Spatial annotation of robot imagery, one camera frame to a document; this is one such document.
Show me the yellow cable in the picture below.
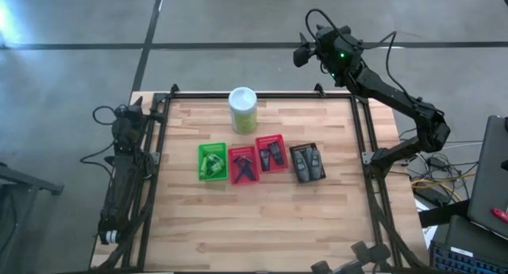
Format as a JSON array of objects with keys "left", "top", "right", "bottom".
[{"left": 410, "top": 173, "right": 475, "bottom": 192}]

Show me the black power adapter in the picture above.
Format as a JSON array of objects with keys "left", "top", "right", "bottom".
[{"left": 415, "top": 184, "right": 452, "bottom": 206}]

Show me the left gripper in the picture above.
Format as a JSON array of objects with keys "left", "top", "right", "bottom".
[{"left": 112, "top": 95, "right": 144, "bottom": 152}]

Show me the black side stand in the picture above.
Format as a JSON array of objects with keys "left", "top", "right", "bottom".
[{"left": 0, "top": 161, "right": 65, "bottom": 267}]

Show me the grey laptop computer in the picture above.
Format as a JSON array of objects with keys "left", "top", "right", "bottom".
[{"left": 466, "top": 114, "right": 508, "bottom": 240}]

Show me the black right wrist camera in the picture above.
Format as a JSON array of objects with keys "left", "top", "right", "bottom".
[{"left": 292, "top": 46, "right": 317, "bottom": 68}]

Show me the black table rig frame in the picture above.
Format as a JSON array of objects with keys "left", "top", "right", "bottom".
[{"left": 89, "top": 82, "right": 428, "bottom": 274}]

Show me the green packet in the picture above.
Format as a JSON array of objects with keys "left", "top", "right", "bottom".
[{"left": 197, "top": 141, "right": 229, "bottom": 183}]

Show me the dark navy toiletry tube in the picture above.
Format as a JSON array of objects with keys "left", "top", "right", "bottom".
[
  {"left": 259, "top": 148, "right": 271, "bottom": 173},
  {"left": 268, "top": 141, "right": 285, "bottom": 167}
]

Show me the black blue electronics box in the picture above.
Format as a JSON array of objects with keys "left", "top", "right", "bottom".
[{"left": 429, "top": 214, "right": 508, "bottom": 274}]

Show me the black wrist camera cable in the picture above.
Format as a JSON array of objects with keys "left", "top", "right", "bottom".
[{"left": 304, "top": 7, "right": 358, "bottom": 43}]

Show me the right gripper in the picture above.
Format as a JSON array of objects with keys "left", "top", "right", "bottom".
[{"left": 298, "top": 23, "right": 363, "bottom": 72}]

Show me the red handled tool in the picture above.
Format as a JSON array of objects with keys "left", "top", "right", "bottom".
[{"left": 491, "top": 206, "right": 508, "bottom": 224}]

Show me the red slotted plastic basket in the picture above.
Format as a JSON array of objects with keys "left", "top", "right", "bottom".
[{"left": 254, "top": 133, "right": 290, "bottom": 175}]

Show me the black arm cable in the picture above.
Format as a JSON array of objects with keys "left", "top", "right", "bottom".
[
  {"left": 79, "top": 104, "right": 120, "bottom": 176},
  {"left": 363, "top": 30, "right": 420, "bottom": 104}
]

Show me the red packet with blue tool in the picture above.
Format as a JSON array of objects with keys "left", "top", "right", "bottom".
[{"left": 227, "top": 145, "right": 260, "bottom": 186}]

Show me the blue disposable razor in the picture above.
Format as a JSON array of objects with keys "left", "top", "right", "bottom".
[
  {"left": 233, "top": 156, "right": 257, "bottom": 183},
  {"left": 233, "top": 156, "right": 255, "bottom": 184}
]

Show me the black slotted plastic basket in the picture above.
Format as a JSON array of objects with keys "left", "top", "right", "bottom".
[{"left": 288, "top": 141, "right": 327, "bottom": 184}]

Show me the white green wipes canister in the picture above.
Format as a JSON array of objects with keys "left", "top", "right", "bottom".
[{"left": 228, "top": 86, "right": 259, "bottom": 136}]

